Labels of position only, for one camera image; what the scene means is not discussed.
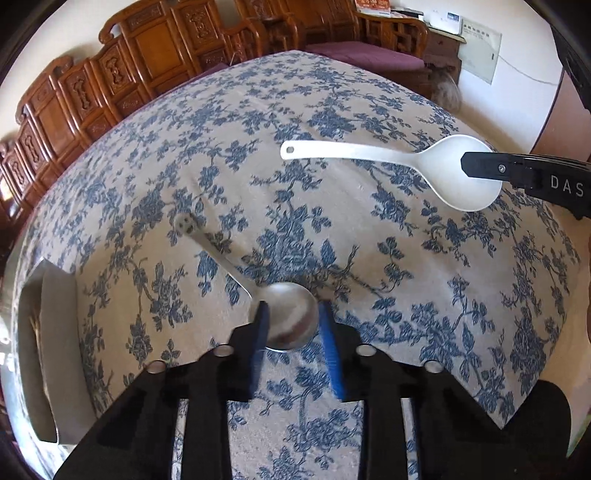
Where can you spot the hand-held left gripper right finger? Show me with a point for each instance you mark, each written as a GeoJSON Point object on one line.
{"type": "Point", "coordinates": [330, 350]}

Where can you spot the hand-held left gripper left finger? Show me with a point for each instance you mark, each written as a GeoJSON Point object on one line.
{"type": "Point", "coordinates": [260, 337]}

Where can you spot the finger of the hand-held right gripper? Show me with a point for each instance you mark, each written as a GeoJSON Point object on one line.
{"type": "Point", "coordinates": [485, 166]}

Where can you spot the metal spoon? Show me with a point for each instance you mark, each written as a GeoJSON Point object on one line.
{"type": "Point", "coordinates": [291, 318]}

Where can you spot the white plastic spoon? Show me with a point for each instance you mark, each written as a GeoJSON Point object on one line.
{"type": "Point", "coordinates": [443, 175]}

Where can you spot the stainless steel tray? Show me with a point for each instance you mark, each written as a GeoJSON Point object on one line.
{"type": "Point", "coordinates": [64, 350]}

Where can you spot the brown wooden cabinet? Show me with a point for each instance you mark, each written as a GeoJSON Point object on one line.
{"type": "Point", "coordinates": [554, 120]}

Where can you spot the grey fluffy object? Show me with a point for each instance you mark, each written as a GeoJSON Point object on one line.
{"type": "Point", "coordinates": [448, 92]}

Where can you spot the wooden side table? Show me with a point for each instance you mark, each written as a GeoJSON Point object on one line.
{"type": "Point", "coordinates": [443, 50]}

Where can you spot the lattice wooden armchair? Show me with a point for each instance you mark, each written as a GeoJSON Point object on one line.
{"type": "Point", "coordinates": [392, 37]}

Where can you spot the stack of papers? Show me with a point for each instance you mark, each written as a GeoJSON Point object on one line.
{"type": "Point", "coordinates": [406, 14]}

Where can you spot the red desk calendar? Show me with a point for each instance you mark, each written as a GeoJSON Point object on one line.
{"type": "Point", "coordinates": [373, 5]}

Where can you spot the carved wooden armchair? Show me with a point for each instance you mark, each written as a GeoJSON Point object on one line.
{"type": "Point", "coordinates": [277, 27]}

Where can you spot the long purple seat cushion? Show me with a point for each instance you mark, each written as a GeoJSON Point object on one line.
{"type": "Point", "coordinates": [213, 68]}

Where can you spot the long carved wooden sofa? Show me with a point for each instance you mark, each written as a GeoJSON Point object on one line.
{"type": "Point", "coordinates": [60, 120]}

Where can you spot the carved wooden bench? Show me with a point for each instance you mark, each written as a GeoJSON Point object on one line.
{"type": "Point", "coordinates": [157, 41]}

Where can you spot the white wall panel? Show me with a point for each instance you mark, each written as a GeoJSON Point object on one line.
{"type": "Point", "coordinates": [480, 50]}

